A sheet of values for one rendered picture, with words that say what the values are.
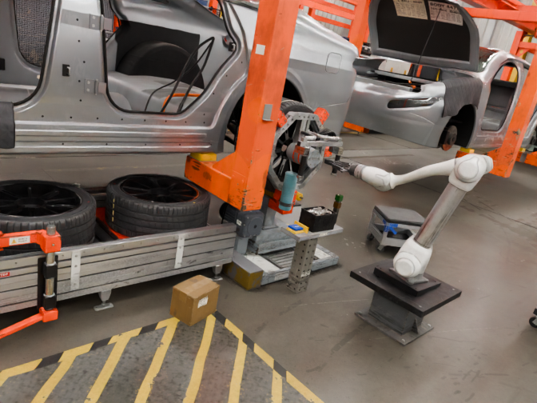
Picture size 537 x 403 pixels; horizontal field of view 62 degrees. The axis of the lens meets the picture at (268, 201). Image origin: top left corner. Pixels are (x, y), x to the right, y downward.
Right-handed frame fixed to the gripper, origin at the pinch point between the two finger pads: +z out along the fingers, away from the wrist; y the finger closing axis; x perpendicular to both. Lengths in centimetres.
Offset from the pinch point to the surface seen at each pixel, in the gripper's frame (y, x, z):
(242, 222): 41, 43, 40
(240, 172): 52, -1, 31
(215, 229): 71, 33, 34
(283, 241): 7, 70, 29
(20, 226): 168, -1, 66
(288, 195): 18.9, 23.3, 17.7
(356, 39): -422, -11, 220
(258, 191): 45, 12, 22
